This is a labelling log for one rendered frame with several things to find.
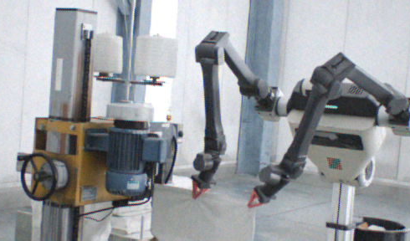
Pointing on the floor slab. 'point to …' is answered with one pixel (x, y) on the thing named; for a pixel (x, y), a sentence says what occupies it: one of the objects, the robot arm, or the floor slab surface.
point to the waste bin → (379, 230)
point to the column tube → (67, 110)
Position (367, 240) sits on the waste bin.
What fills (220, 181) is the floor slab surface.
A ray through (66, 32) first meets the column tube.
